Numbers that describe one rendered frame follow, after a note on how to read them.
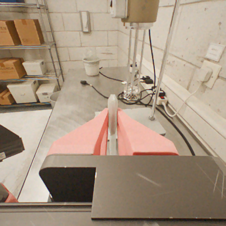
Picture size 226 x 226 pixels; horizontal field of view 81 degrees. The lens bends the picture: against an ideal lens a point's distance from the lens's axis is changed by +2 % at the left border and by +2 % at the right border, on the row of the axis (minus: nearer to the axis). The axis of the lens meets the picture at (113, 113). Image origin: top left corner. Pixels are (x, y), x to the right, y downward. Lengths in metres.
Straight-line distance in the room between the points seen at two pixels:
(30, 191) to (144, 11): 0.58
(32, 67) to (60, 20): 0.81
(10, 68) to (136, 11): 2.18
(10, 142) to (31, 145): 0.35
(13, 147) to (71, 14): 2.33
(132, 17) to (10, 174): 0.59
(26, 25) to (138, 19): 1.94
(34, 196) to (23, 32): 2.05
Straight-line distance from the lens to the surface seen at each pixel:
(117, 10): 0.43
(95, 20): 2.48
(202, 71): 0.64
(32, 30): 2.25
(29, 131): 0.68
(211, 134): 0.59
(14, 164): 0.58
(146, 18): 0.43
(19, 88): 2.54
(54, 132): 0.63
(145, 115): 0.67
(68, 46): 2.54
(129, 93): 0.50
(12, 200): 0.27
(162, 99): 0.78
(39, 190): 0.49
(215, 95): 0.63
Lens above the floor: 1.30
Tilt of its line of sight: 36 degrees down
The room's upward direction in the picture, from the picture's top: straight up
